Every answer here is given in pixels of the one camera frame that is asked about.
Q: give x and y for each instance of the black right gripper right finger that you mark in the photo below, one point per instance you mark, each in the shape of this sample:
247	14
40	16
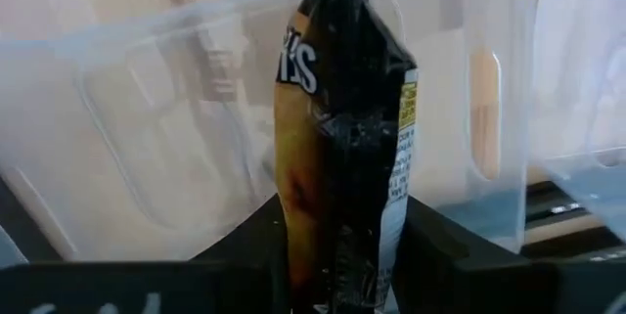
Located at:
440	275

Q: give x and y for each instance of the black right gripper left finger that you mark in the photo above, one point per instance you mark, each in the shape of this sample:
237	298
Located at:
259	255

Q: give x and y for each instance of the black Maruchan noodle packet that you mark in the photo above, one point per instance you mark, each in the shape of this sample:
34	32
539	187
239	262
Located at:
352	84

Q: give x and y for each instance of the clear plastic bin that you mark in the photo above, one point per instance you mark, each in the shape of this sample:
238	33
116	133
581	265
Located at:
147	133
577	84

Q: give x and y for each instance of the black aluminium table frame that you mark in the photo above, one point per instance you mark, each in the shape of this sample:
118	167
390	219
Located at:
543	201

